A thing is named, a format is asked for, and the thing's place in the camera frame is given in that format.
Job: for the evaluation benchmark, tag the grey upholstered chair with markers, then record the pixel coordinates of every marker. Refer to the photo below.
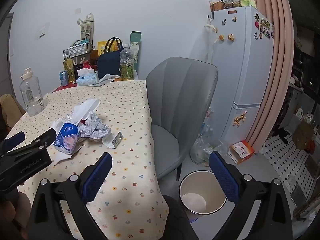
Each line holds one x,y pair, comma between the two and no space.
180,92

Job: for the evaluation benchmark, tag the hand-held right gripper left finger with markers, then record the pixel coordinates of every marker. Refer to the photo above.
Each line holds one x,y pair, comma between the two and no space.
97,177

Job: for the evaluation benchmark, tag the yellow figure fridge magnet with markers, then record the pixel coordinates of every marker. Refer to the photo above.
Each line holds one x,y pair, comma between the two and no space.
239,118

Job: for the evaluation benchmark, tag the white wall hook plate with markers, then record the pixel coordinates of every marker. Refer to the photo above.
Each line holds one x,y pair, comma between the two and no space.
78,10

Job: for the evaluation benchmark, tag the brown cardboard box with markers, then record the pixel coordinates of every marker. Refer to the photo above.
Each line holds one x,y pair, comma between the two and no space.
303,133

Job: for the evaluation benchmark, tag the floral tablecloth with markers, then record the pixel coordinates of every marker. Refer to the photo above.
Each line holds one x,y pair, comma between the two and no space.
125,130

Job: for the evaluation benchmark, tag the small white paper piece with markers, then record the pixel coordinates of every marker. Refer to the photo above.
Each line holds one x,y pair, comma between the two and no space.
108,143

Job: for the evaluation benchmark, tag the clear plastic bag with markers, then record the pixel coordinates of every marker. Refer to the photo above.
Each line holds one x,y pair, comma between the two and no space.
200,152

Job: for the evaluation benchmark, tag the white printed plastic bag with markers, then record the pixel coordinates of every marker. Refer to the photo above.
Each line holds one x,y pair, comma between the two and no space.
207,125

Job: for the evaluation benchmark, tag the navy lunch bag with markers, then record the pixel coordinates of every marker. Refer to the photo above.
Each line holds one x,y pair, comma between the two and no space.
108,65

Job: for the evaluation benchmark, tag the green printed card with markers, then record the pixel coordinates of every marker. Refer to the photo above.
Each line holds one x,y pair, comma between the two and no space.
248,1

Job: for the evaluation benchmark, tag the black utensil holder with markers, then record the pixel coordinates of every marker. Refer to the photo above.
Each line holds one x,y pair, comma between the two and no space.
78,68

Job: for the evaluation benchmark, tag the black fridge hook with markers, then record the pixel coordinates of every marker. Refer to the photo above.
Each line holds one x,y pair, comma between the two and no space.
212,15

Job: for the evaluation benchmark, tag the red container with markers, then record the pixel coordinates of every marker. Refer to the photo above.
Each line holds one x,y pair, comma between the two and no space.
87,67

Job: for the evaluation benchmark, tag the white waste bin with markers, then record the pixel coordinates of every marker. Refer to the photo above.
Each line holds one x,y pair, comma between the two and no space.
200,185

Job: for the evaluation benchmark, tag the printed paper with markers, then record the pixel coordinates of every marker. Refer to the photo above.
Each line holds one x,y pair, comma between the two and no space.
96,128

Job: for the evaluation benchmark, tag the brown woven basket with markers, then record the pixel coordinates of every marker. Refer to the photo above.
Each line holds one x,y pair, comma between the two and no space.
217,6

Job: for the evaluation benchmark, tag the small yellow tea bottle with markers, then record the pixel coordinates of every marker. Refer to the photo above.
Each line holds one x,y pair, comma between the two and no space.
68,70

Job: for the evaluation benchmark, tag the clear plastic water jug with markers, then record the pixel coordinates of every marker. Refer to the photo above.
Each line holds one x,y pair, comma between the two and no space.
31,92

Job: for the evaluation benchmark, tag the pink curtain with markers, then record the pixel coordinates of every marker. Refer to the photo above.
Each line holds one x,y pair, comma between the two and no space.
280,55

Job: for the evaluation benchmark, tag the large clear tea bottle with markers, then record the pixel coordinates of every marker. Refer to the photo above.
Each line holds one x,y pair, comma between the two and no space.
127,65

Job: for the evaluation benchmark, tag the person's left hand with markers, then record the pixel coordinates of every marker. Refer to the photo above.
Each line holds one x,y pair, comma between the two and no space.
22,212

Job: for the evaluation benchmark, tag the bicycle fridge magnet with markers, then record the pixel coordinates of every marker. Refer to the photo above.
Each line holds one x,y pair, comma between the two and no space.
224,21

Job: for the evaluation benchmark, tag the tall green box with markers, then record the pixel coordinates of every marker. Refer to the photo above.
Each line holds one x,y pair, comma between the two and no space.
136,40

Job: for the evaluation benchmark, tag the blue white tissue box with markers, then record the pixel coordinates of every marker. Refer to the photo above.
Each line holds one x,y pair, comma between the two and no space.
87,78

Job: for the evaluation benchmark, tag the black cloth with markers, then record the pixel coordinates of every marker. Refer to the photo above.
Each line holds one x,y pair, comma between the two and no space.
283,135

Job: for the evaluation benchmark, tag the cluster of fridge magnets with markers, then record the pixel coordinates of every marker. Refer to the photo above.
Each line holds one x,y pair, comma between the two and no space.
265,27

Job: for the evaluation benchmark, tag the yellow bear fridge magnet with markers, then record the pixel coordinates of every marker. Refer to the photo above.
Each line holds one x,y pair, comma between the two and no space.
231,37

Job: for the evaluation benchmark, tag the white napkin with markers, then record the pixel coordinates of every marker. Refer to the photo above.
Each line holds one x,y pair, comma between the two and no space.
85,110

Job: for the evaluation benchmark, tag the brown jar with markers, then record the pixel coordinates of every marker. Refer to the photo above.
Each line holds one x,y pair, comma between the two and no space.
94,55

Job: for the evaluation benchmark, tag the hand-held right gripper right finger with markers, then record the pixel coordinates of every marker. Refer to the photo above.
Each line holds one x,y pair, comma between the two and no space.
225,180

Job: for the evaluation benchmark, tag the hanging translucent plastic bag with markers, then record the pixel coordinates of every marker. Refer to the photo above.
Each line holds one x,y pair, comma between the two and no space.
210,42

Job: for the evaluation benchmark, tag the burger fridge magnet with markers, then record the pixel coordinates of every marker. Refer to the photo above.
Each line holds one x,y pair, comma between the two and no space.
220,37

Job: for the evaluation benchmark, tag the grey white cloth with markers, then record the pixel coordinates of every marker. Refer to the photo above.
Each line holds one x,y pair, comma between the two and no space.
106,79

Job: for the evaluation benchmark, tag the blue soda can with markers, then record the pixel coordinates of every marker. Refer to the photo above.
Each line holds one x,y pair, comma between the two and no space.
64,78

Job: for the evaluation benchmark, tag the white fridge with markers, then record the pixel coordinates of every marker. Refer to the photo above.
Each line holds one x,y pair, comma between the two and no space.
240,67

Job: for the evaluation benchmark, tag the clear plastic wrapper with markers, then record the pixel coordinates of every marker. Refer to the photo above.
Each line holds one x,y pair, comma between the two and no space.
61,122

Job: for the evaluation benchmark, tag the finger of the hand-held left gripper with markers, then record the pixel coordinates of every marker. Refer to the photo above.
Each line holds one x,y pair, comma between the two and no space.
15,139
41,138

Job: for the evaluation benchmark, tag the person's leg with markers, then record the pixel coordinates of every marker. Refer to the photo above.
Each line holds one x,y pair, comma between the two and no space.
178,220

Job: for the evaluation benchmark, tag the blue tissue packet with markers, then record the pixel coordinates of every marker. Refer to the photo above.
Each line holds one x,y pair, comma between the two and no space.
66,138

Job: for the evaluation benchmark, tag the yellow snack packet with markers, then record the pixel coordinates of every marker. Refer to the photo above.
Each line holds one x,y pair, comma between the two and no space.
101,47

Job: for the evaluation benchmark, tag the white printed tote bag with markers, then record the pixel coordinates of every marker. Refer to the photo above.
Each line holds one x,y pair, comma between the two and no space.
87,30

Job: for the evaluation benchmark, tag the silver blister pack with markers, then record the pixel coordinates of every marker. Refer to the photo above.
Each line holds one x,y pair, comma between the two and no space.
117,139

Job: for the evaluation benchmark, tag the orange white box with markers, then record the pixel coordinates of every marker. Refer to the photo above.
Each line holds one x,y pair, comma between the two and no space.
241,152

